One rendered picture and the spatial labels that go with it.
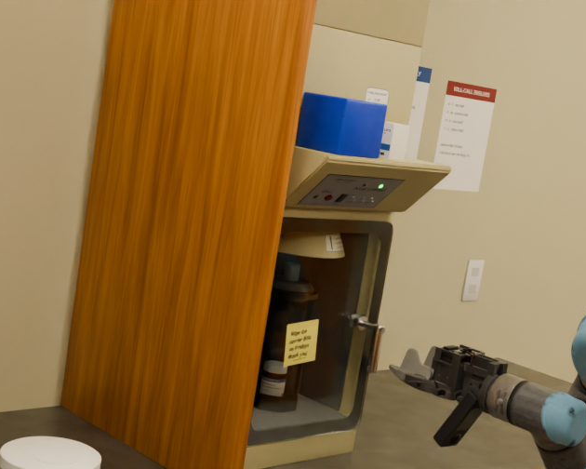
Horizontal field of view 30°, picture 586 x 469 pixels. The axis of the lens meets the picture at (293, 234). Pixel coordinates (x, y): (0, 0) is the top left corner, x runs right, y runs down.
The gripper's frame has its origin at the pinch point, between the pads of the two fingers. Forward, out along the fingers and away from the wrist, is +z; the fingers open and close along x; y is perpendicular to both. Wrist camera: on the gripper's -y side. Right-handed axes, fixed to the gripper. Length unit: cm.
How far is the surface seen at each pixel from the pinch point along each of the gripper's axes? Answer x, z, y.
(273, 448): 16.7, 12.6, -16.7
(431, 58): -61, 55, 58
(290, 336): 18.0, 11.4, 4.2
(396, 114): -1.4, 12.4, 44.1
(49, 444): 70, 2, -5
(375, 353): 0.8, 6.4, 1.5
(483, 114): -86, 55, 46
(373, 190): 9.5, 5.5, 31.1
